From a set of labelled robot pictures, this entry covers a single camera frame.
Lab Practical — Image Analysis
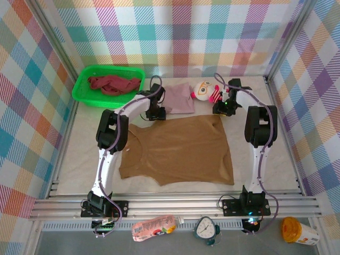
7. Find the pink drink bottle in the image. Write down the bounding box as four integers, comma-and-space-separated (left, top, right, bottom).
132, 215, 185, 242

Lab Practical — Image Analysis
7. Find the aluminium frame post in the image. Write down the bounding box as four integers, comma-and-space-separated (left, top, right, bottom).
26, 0, 80, 79
264, 0, 318, 83

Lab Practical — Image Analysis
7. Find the white slotted cable duct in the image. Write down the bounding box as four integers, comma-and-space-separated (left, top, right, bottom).
42, 222, 244, 231

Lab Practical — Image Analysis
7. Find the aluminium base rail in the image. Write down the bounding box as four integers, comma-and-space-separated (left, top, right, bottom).
28, 190, 322, 221

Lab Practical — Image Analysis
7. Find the pink ribbed tank top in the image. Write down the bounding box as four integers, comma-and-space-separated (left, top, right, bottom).
160, 82, 194, 114

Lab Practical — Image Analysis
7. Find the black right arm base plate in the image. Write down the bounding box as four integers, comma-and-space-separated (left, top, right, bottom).
222, 198, 271, 217

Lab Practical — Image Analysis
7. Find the aluminium side rail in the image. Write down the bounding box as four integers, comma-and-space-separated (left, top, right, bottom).
264, 75, 306, 197
46, 76, 80, 200

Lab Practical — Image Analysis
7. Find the dark red tank top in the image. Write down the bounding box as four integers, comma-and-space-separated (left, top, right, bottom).
88, 75, 141, 96

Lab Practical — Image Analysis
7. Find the tan tank top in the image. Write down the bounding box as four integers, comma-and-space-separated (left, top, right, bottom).
118, 114, 235, 186

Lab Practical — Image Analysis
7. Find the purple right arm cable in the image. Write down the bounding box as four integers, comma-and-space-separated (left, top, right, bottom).
214, 73, 279, 236

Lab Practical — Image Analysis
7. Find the small green alarm clock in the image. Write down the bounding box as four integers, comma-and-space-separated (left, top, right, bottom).
193, 216, 221, 247

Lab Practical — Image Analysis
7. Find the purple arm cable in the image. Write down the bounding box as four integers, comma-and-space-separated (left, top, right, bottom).
214, 73, 279, 236
92, 75, 165, 239

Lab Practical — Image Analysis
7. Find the green plastic basket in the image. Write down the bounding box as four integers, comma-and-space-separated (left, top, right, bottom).
72, 65, 146, 108

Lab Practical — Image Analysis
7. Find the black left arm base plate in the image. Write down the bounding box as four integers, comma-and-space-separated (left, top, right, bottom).
81, 200, 129, 218

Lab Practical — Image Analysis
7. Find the plush toy with glasses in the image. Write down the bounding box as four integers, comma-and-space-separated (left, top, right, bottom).
190, 81, 229, 104

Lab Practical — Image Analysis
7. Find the orange lidded jar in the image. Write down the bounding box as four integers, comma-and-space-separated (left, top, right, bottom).
281, 216, 319, 244

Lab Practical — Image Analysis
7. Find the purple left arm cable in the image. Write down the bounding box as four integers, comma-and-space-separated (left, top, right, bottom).
92, 75, 165, 239

